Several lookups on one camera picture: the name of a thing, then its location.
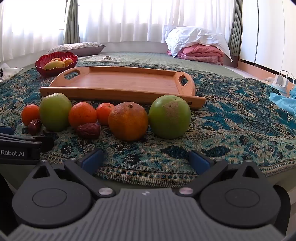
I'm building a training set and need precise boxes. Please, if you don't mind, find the folded pink blanket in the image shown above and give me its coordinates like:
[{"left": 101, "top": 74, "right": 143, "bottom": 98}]
[{"left": 167, "top": 44, "right": 225, "bottom": 66}]

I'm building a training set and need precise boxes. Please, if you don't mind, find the large orange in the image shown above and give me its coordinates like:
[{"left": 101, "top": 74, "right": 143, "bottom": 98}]
[{"left": 108, "top": 103, "right": 149, "bottom": 142}]

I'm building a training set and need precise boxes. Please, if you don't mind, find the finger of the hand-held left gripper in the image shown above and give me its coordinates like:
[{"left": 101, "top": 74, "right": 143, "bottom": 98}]
[
  {"left": 0, "top": 126, "right": 16, "bottom": 138},
  {"left": 35, "top": 136, "right": 54, "bottom": 154}
]

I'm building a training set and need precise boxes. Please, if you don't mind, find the white paper bag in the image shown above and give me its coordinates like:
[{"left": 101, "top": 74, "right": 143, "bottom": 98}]
[{"left": 274, "top": 71, "right": 296, "bottom": 91}]

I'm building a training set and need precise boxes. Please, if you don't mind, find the large green apple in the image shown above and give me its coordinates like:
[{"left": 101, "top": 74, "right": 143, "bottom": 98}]
[{"left": 148, "top": 95, "right": 191, "bottom": 139}]

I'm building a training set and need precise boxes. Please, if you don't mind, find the white wardrobe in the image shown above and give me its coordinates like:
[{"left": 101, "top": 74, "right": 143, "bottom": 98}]
[{"left": 239, "top": 0, "right": 296, "bottom": 78}]

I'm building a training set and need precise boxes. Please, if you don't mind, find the red scalloped bowl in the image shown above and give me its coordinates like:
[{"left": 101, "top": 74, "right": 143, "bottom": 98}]
[{"left": 35, "top": 51, "right": 78, "bottom": 77}]

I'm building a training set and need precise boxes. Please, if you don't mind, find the green curtain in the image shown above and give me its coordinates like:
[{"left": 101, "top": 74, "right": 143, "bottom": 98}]
[
  {"left": 63, "top": 0, "right": 80, "bottom": 44},
  {"left": 228, "top": 0, "right": 242, "bottom": 57}
]

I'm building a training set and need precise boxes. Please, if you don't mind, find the white pillow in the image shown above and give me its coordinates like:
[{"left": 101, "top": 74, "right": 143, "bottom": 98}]
[{"left": 164, "top": 25, "right": 233, "bottom": 62}]

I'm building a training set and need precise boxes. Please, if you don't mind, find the red date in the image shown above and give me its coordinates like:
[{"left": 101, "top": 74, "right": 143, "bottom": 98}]
[
  {"left": 28, "top": 118, "right": 42, "bottom": 136},
  {"left": 76, "top": 123, "right": 101, "bottom": 140}
]

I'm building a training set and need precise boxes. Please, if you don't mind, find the light blue cloth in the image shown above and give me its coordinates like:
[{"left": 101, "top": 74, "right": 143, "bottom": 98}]
[{"left": 269, "top": 88, "right": 296, "bottom": 118}]

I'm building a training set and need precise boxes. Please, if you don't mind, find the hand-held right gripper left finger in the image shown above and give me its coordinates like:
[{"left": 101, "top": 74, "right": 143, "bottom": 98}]
[{"left": 27, "top": 148, "right": 116, "bottom": 199}]

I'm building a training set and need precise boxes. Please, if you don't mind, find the wooden tray with handles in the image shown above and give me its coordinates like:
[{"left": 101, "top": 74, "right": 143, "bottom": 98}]
[{"left": 39, "top": 66, "right": 207, "bottom": 110}]

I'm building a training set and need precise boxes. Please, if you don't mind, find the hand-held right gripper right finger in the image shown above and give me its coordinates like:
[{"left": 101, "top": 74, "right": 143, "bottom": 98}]
[{"left": 175, "top": 150, "right": 264, "bottom": 198}]

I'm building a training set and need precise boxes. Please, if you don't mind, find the white plastic bag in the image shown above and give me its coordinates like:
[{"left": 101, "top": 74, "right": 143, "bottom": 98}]
[{"left": 0, "top": 62, "right": 24, "bottom": 82}]

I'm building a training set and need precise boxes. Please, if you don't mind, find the yellow mango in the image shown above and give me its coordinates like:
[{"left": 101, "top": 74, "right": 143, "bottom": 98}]
[{"left": 44, "top": 61, "right": 66, "bottom": 70}]

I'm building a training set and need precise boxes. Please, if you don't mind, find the green quilted bed cover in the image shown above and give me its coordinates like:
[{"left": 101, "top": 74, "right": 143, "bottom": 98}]
[{"left": 76, "top": 51, "right": 247, "bottom": 79}]

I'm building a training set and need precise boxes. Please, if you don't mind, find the floral grey pillow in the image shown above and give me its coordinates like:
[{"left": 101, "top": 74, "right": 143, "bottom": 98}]
[{"left": 46, "top": 42, "right": 106, "bottom": 57}]

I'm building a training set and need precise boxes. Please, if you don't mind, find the small green apple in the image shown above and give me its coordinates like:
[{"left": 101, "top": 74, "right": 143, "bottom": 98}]
[{"left": 39, "top": 93, "right": 73, "bottom": 132}]

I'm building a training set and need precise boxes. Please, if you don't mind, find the white sheer curtain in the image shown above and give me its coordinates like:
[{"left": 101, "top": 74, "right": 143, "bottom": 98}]
[
  {"left": 77, "top": 0, "right": 234, "bottom": 45},
  {"left": 0, "top": 0, "right": 68, "bottom": 62}
]

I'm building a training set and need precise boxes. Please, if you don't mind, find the small tangerine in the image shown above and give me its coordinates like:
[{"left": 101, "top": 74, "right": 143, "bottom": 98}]
[{"left": 96, "top": 103, "right": 115, "bottom": 126}]

